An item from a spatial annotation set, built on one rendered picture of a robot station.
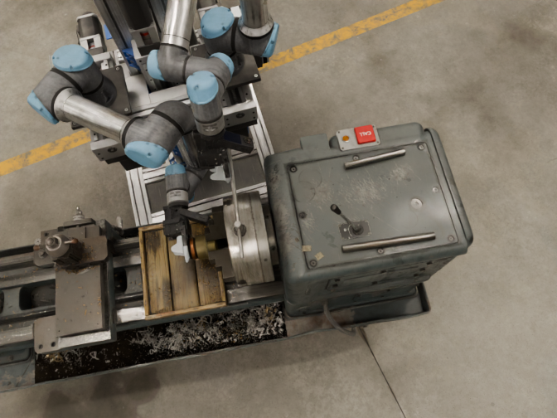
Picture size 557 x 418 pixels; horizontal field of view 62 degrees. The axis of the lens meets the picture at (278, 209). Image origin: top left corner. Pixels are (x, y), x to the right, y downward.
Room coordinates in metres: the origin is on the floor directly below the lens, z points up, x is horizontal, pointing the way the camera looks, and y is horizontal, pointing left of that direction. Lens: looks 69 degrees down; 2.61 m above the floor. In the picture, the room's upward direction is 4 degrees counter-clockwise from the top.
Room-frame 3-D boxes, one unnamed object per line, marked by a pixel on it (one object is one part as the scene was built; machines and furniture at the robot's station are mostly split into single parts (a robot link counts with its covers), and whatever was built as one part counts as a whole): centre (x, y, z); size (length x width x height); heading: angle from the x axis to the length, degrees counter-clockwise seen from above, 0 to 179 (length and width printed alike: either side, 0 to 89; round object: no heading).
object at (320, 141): (0.73, -0.14, 1.24); 0.09 x 0.08 x 0.03; 96
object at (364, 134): (0.75, -0.30, 1.26); 0.06 x 0.06 x 0.02; 6
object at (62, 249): (0.50, 0.75, 1.13); 0.08 x 0.08 x 0.03
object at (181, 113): (0.83, 0.29, 1.19); 0.12 x 0.11 x 0.49; 57
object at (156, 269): (0.46, 0.38, 0.89); 0.36 x 0.30 x 0.04; 6
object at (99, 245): (0.50, 0.73, 0.99); 0.20 x 0.10 x 0.05; 96
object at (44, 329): (0.42, 0.79, 0.90); 0.47 x 0.30 x 0.06; 6
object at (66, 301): (0.44, 0.75, 0.95); 0.43 x 0.17 x 0.05; 6
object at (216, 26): (1.16, 0.15, 1.33); 0.13 x 0.12 x 0.14; 73
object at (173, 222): (0.57, 0.36, 1.08); 0.12 x 0.09 x 0.08; 5
